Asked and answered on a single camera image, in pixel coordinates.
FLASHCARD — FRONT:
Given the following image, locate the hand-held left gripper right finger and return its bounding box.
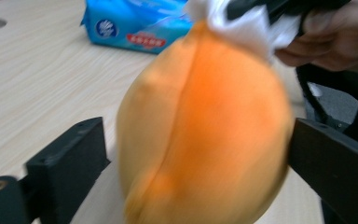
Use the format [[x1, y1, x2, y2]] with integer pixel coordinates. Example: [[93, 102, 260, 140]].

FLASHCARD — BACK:
[[288, 117, 358, 224]]

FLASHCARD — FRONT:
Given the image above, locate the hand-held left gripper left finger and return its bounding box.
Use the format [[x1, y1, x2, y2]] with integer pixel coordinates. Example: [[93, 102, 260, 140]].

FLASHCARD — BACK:
[[25, 116, 112, 224]]

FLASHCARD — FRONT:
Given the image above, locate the white wet wipe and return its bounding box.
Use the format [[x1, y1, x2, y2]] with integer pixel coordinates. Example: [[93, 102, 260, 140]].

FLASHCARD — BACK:
[[185, 0, 303, 63]]

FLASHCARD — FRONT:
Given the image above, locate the blue wet wipes pack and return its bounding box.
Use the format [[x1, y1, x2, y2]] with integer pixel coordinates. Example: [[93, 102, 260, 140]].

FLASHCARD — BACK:
[[80, 0, 194, 56]]

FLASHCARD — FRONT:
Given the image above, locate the orange plush toy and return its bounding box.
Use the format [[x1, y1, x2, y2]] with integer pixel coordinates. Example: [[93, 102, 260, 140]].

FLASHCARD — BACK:
[[116, 20, 296, 224]]

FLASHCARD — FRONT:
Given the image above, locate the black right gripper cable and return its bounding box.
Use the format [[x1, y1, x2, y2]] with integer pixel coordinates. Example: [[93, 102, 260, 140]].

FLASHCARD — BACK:
[[295, 64, 351, 133]]

